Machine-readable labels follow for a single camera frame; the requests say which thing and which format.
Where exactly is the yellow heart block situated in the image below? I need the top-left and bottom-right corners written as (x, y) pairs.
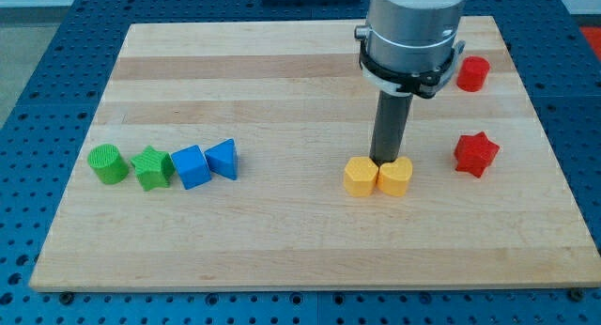
top-left (377, 157), bottom-right (413, 197)

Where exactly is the blue triangle block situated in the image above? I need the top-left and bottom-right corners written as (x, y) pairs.
top-left (205, 139), bottom-right (238, 180)

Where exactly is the blue cube block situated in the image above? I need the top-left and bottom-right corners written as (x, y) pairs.
top-left (171, 145), bottom-right (212, 190)

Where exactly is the wooden board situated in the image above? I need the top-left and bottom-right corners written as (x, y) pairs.
top-left (30, 16), bottom-right (600, 292)

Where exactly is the yellow hexagon block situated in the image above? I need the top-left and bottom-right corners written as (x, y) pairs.
top-left (343, 157), bottom-right (379, 197)

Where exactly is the green cylinder block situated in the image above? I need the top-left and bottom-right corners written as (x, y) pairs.
top-left (87, 144), bottom-right (129, 185)

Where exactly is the green star block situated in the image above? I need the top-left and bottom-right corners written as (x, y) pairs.
top-left (131, 146), bottom-right (175, 192)

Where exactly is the red cylinder block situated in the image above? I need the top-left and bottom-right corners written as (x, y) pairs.
top-left (456, 56), bottom-right (490, 92)

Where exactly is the red star block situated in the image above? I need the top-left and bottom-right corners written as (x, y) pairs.
top-left (454, 132), bottom-right (501, 178)

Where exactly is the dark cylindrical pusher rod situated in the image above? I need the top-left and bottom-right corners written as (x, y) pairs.
top-left (370, 91), bottom-right (413, 165)

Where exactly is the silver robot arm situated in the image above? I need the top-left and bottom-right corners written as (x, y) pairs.
top-left (354, 0), bottom-right (467, 99)

